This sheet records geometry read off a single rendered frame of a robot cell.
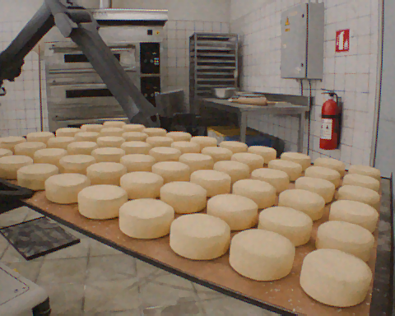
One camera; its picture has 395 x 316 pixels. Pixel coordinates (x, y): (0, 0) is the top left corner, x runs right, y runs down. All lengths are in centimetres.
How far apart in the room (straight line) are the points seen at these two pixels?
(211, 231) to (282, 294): 7
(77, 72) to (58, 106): 50
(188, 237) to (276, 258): 7
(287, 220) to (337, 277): 9
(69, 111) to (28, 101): 128
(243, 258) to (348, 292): 8
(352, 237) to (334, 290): 8
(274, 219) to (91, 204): 17
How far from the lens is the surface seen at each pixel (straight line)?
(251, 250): 25
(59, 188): 37
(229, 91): 440
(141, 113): 85
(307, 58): 322
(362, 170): 53
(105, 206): 33
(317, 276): 24
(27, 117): 564
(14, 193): 39
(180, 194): 34
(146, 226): 29
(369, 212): 37
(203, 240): 26
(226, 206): 33
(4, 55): 120
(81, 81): 445
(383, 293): 28
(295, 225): 30
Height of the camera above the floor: 110
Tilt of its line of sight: 12 degrees down
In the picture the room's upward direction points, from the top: straight up
